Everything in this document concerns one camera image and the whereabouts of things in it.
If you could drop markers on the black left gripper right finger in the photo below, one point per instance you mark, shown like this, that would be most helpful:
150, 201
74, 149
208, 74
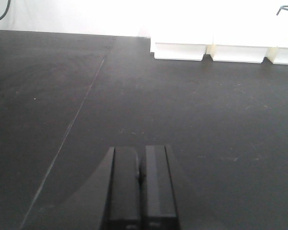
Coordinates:
157, 199

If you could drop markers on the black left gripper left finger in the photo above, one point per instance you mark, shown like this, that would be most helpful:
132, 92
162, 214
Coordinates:
121, 193

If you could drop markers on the white left storage bin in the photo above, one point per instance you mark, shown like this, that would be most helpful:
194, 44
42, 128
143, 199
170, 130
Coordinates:
177, 51

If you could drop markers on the white storage bin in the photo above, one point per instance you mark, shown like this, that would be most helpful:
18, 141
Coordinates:
277, 50
177, 51
237, 52

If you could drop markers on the white middle storage bin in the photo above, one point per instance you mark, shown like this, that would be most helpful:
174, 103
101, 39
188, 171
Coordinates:
237, 52

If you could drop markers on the white right storage bin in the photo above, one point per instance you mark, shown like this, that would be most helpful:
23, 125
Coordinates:
277, 50

